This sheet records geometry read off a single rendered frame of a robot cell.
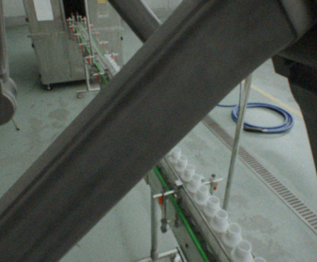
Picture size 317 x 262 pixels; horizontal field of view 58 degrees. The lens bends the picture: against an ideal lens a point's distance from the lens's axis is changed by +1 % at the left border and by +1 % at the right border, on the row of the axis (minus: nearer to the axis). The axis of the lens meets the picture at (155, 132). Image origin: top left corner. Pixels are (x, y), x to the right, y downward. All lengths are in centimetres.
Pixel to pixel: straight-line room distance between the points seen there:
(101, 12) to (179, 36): 446
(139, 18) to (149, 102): 47
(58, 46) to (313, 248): 399
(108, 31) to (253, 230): 347
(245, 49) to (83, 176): 12
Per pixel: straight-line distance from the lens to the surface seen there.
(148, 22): 63
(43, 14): 455
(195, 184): 102
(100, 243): 232
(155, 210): 172
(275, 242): 246
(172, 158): 116
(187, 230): 109
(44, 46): 464
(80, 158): 17
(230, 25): 17
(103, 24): 466
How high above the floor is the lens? 183
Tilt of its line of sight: 32 degrees down
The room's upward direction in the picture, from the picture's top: straight up
